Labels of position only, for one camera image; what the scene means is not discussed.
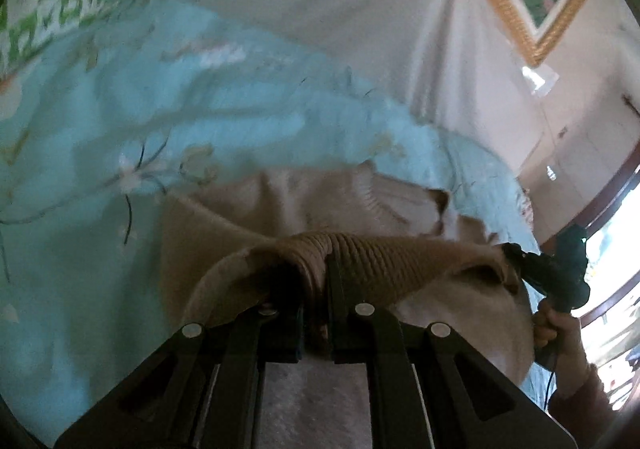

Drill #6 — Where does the brown wooden window frame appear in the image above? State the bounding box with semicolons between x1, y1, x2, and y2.
541;148;639;327

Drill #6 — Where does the thin black cable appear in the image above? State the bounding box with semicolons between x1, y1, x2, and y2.
544;367;559;412

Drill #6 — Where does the person's right hand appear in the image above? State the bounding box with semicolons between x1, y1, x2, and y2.
533;299;590;398

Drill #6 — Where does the grey striped bed sheet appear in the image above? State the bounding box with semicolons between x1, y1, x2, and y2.
190;0;542;171

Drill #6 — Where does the beige knitted sweater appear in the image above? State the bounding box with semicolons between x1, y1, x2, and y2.
160;163;534;383

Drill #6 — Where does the light blue floral duvet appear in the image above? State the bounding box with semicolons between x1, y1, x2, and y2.
1;0;537;445

